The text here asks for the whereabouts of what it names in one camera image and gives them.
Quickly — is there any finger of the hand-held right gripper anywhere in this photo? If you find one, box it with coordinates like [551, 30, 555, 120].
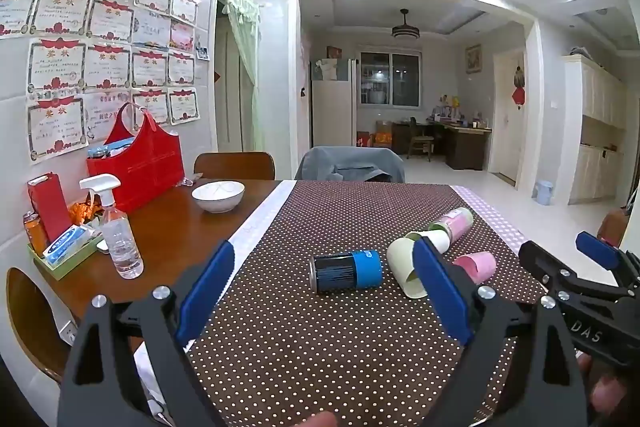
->
[518, 240, 593, 300]
[575, 231, 640, 294]

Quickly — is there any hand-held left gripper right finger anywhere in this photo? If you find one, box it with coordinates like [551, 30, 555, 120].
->
[411, 237, 588, 427]

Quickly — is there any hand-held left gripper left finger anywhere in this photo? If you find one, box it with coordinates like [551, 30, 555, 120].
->
[57, 239, 236, 427]

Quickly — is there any cream paper cup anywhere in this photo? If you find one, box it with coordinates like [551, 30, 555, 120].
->
[386, 234, 430, 299]

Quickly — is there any pink paper cup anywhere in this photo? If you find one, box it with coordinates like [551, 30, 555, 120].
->
[452, 251, 497, 284]

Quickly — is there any white and green paper cup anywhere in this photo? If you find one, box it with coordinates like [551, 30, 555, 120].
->
[404, 229, 451, 254]

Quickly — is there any person's right hand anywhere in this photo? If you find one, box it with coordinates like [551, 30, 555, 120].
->
[575, 352, 635, 427]

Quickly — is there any person's left hand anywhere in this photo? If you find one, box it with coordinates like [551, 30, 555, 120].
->
[291, 410, 342, 427]

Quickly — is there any purple dotted cloth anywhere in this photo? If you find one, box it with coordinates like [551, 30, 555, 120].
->
[450, 185, 527, 255]

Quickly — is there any pink and green can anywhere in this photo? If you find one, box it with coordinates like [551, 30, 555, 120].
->
[428, 207, 474, 243]

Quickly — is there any white bowl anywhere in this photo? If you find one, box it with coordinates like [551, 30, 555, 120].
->
[192, 180, 246, 214]

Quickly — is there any blue and black can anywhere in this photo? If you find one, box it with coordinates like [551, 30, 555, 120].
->
[309, 249, 383, 294]

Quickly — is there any clear spray bottle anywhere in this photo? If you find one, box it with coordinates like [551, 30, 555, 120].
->
[79, 174, 145, 280]

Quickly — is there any white cabinet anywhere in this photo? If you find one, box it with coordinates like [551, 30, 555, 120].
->
[562, 51, 629, 204]

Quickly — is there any brown polka dot tablecloth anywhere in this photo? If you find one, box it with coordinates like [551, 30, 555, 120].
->
[134, 179, 551, 427]

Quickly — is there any red felt bag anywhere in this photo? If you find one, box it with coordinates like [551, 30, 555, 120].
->
[86, 103, 185, 214]

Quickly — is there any dark wooden desk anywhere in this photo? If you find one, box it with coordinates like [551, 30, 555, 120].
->
[391, 117, 494, 171]

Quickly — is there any white door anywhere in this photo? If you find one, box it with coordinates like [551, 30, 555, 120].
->
[492, 49, 527, 186]

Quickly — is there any green tray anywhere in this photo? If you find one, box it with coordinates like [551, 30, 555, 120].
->
[32, 227, 105, 281]

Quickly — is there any blue tissue packet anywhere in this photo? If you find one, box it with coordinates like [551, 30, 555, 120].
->
[42, 224, 97, 266]

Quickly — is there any orange snack packet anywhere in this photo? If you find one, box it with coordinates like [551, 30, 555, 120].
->
[69, 201, 105, 224]

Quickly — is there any wooden desk chair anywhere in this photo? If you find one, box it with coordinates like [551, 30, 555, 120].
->
[406, 116, 437, 161]

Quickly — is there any grey jacket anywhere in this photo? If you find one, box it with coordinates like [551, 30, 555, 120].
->
[294, 145, 406, 184]

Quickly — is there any cardboard box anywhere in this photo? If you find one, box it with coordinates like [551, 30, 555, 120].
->
[374, 121, 397, 148]

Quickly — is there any red hanging ornament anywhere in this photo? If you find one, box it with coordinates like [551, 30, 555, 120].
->
[512, 65, 528, 107]

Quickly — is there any red paper box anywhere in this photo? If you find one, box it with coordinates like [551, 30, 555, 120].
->
[27, 173, 74, 244]

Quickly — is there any orange drink can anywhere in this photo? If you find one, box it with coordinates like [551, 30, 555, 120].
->
[22, 211, 49, 254]

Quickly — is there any white refrigerator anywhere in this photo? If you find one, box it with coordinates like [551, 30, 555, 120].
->
[309, 57, 359, 148]

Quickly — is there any window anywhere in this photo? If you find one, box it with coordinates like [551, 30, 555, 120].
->
[359, 51, 424, 106]

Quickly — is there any green curtain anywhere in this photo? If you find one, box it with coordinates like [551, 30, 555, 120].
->
[214, 0, 264, 154]

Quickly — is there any group of award certificates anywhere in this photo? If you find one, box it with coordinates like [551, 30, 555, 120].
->
[0, 0, 211, 164]

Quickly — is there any ceiling fan lamp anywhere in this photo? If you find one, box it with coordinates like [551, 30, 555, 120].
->
[391, 9, 419, 40]

